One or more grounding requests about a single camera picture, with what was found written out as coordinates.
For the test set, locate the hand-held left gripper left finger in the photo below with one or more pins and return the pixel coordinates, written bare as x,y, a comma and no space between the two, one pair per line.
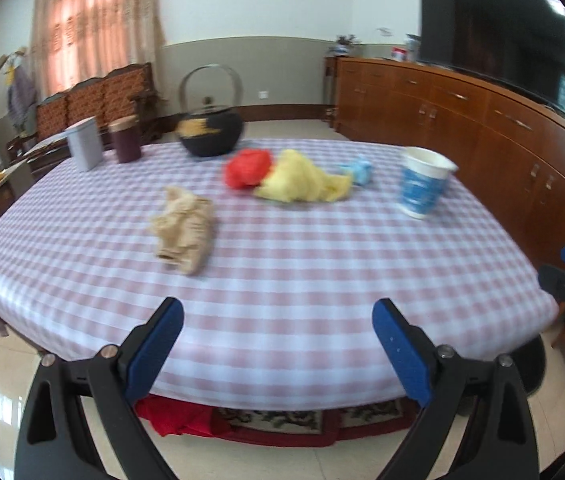
155,350

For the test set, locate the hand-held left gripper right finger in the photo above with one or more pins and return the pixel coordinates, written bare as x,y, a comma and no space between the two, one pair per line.
402,355

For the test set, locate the black bin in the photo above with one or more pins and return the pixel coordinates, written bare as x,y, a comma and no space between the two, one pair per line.
532,365

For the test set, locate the beige cloth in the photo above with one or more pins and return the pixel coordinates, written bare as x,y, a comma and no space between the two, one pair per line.
185,230

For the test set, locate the blue patterned paper cup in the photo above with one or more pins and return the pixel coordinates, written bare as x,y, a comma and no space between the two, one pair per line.
422,187

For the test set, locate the light blue wrapper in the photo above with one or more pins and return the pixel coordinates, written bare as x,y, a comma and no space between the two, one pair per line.
357,170

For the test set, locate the yellow cloth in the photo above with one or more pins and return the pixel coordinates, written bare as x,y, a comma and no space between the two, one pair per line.
297,180

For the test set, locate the red plastic bag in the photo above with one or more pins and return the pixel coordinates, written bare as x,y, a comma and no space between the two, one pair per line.
247,167

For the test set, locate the red cloth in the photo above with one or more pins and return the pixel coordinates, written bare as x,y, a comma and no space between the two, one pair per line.
172,415

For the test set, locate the checked tablecloth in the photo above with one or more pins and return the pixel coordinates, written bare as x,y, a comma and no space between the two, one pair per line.
287,285

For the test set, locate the patterned red rug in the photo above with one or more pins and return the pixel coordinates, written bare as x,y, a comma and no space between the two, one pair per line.
282,422

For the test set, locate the wooden sideboard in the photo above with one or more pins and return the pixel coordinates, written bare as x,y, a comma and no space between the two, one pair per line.
462,120

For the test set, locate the maroon canister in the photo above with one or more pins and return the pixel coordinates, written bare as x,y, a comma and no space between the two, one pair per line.
125,142

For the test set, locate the grey tin box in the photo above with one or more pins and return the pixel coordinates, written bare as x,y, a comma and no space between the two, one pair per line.
85,145

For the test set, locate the black iron teapot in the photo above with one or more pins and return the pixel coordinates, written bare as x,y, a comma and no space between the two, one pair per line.
210,132

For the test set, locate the black television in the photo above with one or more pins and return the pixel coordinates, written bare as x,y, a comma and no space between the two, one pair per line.
487,35

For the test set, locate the wooden bench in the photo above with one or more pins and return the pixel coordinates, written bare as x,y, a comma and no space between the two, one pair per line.
87,100

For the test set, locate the small white and red box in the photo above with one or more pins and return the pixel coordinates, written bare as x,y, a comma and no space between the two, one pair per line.
400,54

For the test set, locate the small wooden side table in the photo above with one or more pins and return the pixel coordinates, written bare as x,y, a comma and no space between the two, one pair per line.
331,90

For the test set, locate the hanging coat with hat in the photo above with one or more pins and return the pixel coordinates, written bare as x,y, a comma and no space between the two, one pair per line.
20,95

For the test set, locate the small potted plant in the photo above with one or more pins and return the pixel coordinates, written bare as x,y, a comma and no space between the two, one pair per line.
345,46

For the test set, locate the pink curtain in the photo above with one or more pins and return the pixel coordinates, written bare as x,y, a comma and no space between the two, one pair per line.
92,25

